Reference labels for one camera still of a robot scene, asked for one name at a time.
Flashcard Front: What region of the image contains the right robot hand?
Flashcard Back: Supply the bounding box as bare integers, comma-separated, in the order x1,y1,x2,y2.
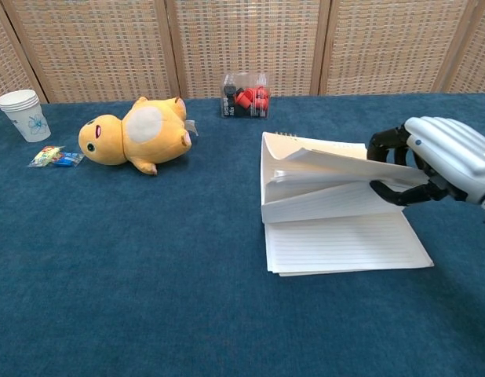
366,115,485,207

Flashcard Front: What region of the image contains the cream spiral notepad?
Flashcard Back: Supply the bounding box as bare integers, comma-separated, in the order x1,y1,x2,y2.
260,130,435,277

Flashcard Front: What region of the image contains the clear box of red parts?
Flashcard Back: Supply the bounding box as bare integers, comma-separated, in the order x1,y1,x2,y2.
220,71,272,120

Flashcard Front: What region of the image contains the woven folding screen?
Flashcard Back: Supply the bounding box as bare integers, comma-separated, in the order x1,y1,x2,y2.
0,0,485,105

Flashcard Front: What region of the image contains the yellow plush toy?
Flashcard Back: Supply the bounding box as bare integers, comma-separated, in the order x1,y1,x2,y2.
78,96,199,177

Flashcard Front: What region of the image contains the teal tablecloth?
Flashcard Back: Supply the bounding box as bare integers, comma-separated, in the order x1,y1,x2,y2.
0,92,485,377

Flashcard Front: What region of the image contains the blue candy packet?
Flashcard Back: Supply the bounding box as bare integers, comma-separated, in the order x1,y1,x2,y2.
52,151,86,168

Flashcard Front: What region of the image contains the yellow candy packet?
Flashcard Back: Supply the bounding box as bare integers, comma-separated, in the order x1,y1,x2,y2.
27,145,66,169

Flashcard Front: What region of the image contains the white paper cup stack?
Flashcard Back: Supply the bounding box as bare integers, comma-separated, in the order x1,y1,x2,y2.
0,89,52,144

